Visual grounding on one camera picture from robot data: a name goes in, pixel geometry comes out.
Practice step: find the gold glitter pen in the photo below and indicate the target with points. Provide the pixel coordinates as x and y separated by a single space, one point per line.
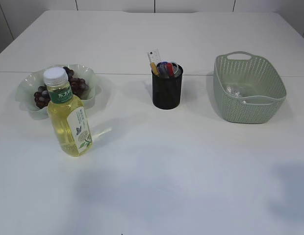
154 69

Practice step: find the blue scissors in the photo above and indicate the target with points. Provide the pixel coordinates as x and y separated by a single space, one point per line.
162 69

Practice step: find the pink scissors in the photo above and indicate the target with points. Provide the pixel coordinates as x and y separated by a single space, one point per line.
176 69

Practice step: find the red glitter pen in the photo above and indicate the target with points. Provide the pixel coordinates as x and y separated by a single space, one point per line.
170 70

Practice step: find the clear plastic ruler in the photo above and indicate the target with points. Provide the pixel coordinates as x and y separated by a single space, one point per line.
154 56

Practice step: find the yellow tea bottle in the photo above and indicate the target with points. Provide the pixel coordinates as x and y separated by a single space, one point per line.
67 113

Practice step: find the clear plastic sheet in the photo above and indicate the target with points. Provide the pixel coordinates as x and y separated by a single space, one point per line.
234 90

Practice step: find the purple artificial grape bunch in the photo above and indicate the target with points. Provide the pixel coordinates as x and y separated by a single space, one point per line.
77 84

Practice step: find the black mesh pen holder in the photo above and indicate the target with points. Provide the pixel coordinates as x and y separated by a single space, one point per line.
166 92

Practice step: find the green woven plastic basket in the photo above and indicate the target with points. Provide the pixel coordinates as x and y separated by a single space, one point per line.
265 90

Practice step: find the pale green wavy plate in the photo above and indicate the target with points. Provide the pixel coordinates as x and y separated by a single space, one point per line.
25 91

